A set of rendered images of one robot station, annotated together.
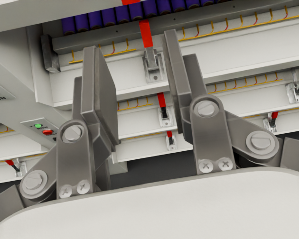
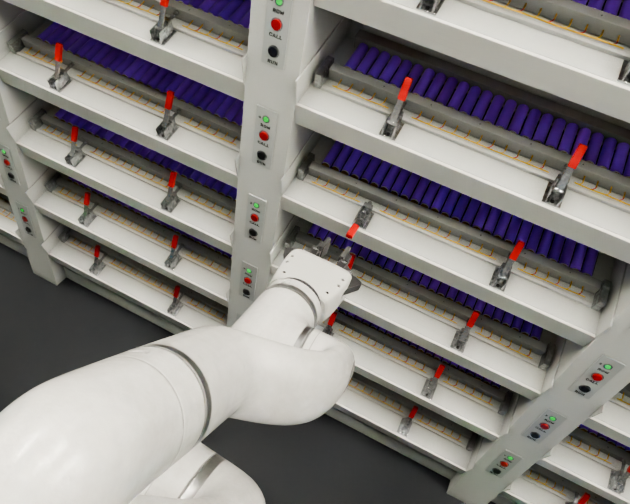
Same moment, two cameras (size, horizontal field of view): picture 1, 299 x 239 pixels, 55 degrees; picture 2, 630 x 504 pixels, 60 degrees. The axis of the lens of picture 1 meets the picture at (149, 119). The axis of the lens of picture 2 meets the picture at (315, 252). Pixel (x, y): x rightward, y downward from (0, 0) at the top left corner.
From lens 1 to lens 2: 0.75 m
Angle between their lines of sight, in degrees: 22
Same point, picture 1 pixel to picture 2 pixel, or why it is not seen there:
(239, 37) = (401, 304)
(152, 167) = not seen: hidden behind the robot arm
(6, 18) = (299, 211)
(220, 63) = (380, 310)
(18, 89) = (267, 241)
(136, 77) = not seen: hidden behind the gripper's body
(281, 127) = (413, 436)
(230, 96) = (382, 357)
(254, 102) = (396, 374)
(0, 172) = (155, 298)
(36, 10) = (313, 216)
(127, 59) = not seen: hidden behind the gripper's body
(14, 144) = (205, 277)
